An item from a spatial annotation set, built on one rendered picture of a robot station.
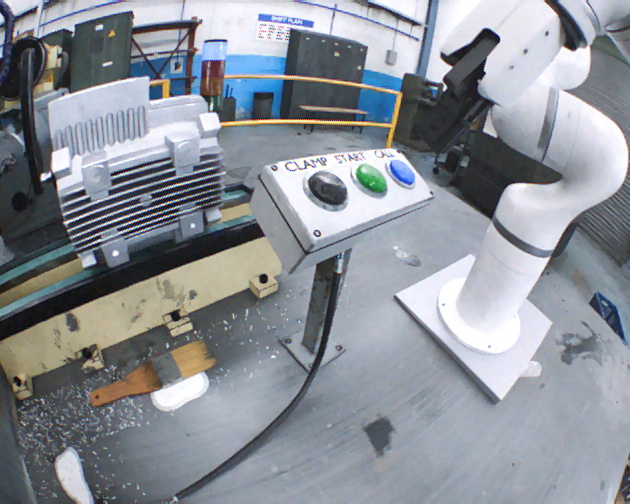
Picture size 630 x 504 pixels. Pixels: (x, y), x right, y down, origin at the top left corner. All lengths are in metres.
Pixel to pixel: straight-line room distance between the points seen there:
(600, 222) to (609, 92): 2.70
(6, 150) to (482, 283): 0.87
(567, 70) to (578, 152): 0.16
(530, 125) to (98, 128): 0.49
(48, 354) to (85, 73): 3.29
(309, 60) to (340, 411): 5.53
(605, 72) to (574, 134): 6.49
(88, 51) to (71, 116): 3.25
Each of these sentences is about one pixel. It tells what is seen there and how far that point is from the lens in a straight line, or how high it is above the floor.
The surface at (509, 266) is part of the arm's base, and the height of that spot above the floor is 0.97.
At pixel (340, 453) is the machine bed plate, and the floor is 0.80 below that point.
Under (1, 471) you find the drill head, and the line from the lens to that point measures 0.21.
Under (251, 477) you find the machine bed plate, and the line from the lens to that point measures 0.35.
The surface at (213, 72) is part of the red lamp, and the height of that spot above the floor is 1.13.
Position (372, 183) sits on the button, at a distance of 0.23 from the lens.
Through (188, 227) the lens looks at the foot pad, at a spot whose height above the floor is 0.97.
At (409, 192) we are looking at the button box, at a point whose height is 1.06.
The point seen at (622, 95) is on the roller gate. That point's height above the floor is 3.11.
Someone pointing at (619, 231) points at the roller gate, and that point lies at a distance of 6.57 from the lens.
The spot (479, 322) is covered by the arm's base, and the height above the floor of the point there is 0.85.
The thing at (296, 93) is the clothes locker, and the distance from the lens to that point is 5.58.
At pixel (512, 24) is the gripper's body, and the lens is 0.21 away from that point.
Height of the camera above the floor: 1.15
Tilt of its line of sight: 37 degrees down
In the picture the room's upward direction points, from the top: 10 degrees clockwise
